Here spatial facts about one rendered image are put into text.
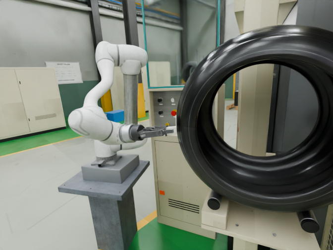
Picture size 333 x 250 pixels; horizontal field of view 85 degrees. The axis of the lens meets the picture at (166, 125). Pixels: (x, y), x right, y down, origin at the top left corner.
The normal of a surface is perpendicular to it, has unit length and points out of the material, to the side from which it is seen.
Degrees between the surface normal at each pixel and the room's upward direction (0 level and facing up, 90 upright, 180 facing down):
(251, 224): 0
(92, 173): 90
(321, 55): 80
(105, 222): 90
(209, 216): 90
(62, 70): 90
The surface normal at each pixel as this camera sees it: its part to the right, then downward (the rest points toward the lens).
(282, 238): -0.05, -0.97
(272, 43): -0.40, 0.07
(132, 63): 0.35, 0.48
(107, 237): -0.26, 0.26
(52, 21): 0.70, 0.15
